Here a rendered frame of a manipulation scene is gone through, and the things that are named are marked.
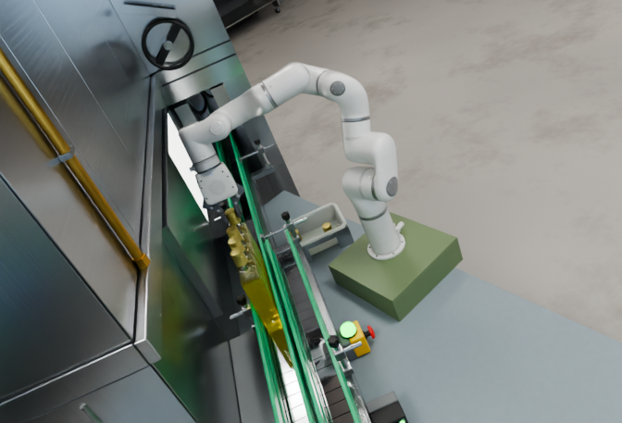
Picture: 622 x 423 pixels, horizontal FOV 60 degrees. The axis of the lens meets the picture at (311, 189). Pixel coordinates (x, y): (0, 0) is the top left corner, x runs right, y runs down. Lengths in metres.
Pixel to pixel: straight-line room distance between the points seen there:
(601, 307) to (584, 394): 1.18
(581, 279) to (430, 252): 1.15
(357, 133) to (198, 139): 0.45
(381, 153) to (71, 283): 0.90
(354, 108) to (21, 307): 0.98
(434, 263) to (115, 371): 1.00
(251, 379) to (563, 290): 1.60
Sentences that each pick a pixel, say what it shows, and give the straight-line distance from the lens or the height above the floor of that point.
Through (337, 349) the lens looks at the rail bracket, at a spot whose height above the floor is 0.98.
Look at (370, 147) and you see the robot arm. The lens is 1.53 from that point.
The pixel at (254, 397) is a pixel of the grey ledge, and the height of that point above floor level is 0.88.
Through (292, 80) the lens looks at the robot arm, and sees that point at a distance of 1.52.
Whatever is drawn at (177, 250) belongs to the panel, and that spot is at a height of 1.24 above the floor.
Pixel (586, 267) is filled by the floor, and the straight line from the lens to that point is 2.80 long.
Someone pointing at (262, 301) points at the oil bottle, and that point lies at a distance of 1.58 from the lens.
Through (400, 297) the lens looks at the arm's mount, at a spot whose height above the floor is 0.83.
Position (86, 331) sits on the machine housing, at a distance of 1.02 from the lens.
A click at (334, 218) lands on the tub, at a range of 2.11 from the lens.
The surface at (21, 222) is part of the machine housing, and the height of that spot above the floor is 1.68.
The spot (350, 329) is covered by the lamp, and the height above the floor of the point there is 0.85.
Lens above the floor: 1.99
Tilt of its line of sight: 31 degrees down
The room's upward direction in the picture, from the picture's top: 23 degrees counter-clockwise
